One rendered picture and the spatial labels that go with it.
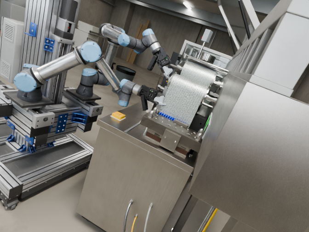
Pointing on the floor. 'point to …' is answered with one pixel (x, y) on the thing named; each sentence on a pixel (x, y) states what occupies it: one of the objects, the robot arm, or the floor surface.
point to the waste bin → (124, 73)
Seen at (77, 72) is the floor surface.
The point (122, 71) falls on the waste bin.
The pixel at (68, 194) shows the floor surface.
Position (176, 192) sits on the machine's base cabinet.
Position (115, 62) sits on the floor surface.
